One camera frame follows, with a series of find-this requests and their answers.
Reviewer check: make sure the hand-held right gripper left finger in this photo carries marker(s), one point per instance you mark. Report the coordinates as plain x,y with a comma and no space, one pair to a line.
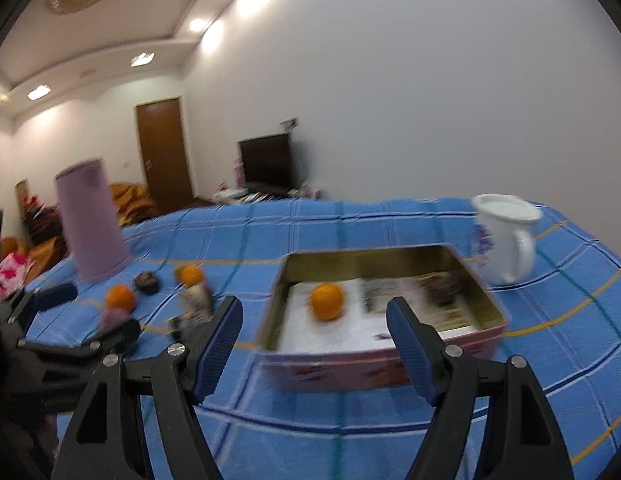
220,345

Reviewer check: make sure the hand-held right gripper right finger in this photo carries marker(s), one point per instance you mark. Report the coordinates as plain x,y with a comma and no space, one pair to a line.
413,355

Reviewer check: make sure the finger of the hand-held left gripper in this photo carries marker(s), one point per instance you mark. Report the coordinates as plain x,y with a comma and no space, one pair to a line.
123,334
55,296

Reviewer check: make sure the dark brown round fruit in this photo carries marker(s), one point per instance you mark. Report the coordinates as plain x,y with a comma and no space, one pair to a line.
146,282

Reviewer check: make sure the pink metal tin box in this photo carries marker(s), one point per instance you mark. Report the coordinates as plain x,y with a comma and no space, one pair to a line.
340,372

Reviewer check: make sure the orange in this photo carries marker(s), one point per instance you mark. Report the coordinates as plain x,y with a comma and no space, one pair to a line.
190,275
120,298
327,301

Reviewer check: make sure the brown leather sofa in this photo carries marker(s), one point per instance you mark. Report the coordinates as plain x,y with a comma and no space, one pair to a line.
40,255

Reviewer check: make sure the pink floral pillow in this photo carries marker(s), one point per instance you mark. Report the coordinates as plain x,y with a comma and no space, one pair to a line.
13,272

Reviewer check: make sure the newspaper lining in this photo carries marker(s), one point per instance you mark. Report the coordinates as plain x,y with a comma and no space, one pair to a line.
380,310

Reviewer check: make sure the dark wooden chair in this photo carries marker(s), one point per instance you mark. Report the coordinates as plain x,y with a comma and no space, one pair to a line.
38,220

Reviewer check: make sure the purple kettle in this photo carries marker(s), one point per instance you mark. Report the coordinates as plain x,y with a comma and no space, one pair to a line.
90,220

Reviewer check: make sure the blue plaid blanket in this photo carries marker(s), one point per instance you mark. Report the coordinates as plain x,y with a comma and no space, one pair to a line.
340,435

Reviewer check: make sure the brown leather armchair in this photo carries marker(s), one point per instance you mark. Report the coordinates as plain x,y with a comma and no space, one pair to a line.
133,202

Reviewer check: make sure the white floral mug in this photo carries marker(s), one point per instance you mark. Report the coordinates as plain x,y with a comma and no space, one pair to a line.
500,240

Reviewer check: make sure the white television stand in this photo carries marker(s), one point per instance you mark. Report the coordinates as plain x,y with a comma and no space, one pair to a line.
270,195

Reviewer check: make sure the pink bottle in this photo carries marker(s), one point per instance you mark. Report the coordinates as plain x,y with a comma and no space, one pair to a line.
238,170

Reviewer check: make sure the brown wooden door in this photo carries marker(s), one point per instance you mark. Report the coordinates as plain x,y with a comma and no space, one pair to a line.
163,150

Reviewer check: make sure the black television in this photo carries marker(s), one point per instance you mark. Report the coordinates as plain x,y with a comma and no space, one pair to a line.
266,162

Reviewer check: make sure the square ceiling light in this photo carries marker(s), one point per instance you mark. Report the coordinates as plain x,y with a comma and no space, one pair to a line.
39,92
142,59

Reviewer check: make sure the ceiling air vent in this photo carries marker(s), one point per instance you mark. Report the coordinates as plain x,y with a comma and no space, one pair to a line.
89,72

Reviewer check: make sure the wall socket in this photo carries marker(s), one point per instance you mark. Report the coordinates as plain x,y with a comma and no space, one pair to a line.
288,123

